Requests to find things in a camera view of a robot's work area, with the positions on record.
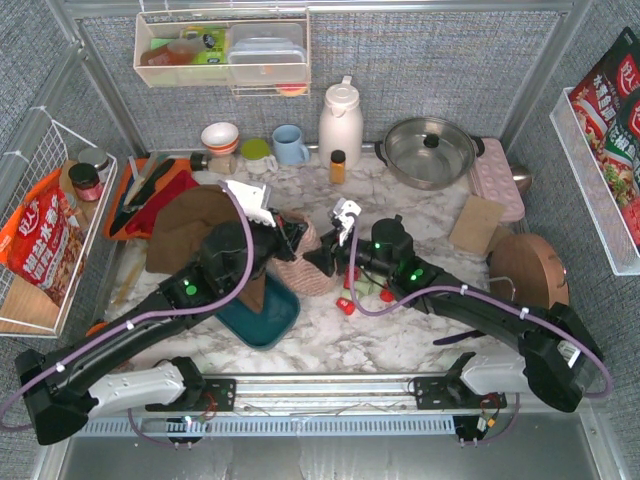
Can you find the orange tray with knives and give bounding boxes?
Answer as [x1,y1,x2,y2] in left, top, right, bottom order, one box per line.
[103,158,176,240]

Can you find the teal storage basket tray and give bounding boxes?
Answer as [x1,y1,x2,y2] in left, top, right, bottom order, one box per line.
[214,273,300,351]

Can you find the right arm mounting base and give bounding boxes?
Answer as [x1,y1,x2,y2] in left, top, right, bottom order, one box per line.
[408,376,507,410]

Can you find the pepper grinder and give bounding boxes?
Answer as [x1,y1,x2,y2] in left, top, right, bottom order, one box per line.
[189,152,237,175]

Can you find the white striped bowl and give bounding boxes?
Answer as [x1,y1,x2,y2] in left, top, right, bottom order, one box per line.
[200,122,239,155]

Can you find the cream wall shelf basket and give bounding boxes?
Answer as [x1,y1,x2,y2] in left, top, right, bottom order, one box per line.
[133,7,311,96]

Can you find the right white wall basket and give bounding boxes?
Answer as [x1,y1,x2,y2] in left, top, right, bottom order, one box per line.
[549,87,639,276]

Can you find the green coffee capsule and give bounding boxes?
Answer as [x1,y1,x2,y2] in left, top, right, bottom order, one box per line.
[354,281,382,296]

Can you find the orange spice bottle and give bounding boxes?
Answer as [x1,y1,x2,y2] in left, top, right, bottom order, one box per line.
[329,150,346,184]

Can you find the brown cloth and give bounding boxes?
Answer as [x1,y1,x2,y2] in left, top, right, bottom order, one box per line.
[146,185,264,314]

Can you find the red seasoning packets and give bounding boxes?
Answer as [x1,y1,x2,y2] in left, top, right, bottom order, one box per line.
[569,26,639,247]

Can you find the pink striped towel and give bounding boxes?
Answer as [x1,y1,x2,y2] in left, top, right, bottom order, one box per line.
[269,211,337,297]

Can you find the clear plastic containers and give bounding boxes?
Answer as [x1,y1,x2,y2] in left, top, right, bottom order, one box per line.
[226,22,307,85]

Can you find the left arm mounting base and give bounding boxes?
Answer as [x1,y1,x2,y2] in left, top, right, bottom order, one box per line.
[145,378,237,413]

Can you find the white thermos jug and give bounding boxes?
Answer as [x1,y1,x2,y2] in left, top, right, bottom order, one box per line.
[318,75,364,169]

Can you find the red cloth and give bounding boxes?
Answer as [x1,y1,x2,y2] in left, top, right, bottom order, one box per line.
[125,170,198,238]

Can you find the left wire basket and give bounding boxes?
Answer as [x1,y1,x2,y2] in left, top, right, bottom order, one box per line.
[1,106,119,338]

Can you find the blue mug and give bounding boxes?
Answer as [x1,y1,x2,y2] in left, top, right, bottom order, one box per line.
[272,124,310,166]

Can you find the green lid white cup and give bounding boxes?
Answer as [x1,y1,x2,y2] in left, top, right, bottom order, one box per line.
[241,138,278,175]

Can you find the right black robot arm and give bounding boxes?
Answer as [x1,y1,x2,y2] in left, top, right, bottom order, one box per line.
[303,199,613,413]

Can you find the pink egg tray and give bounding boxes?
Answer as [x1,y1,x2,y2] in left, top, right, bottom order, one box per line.
[469,138,525,223]

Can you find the steel pot with lid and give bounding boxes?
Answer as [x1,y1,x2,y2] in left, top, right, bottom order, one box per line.
[374,117,485,191]

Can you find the orange snack bag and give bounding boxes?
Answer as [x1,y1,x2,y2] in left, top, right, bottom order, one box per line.
[1,169,84,306]

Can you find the round wooden board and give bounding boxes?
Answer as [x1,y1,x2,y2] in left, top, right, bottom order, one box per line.
[488,233,570,308]

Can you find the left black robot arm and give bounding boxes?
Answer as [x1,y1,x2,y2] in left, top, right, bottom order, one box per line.
[15,181,308,446]

